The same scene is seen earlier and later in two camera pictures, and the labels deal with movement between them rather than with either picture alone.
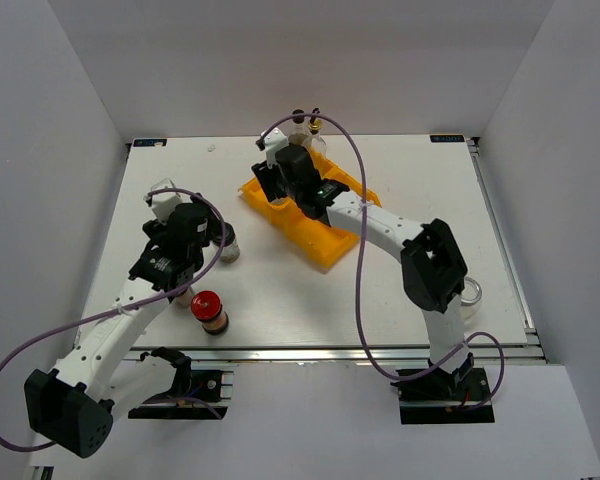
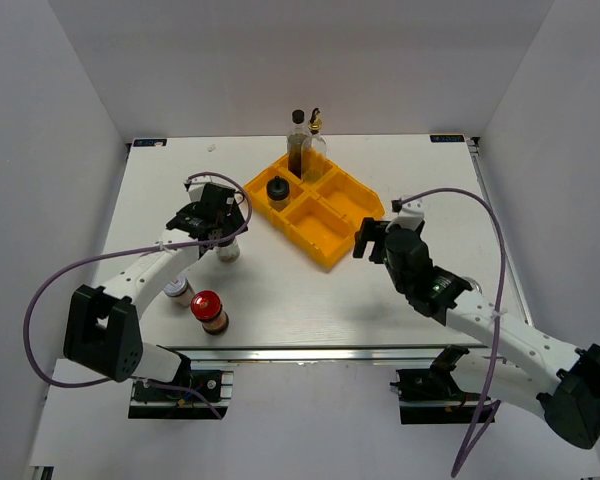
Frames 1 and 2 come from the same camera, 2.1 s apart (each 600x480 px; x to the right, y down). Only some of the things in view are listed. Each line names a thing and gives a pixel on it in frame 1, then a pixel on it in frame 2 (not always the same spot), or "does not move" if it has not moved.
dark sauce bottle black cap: x=299 y=135 does not move
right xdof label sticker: x=446 y=138 does not move
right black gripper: x=266 y=176 → x=371 y=231
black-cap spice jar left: x=230 y=251 does not move
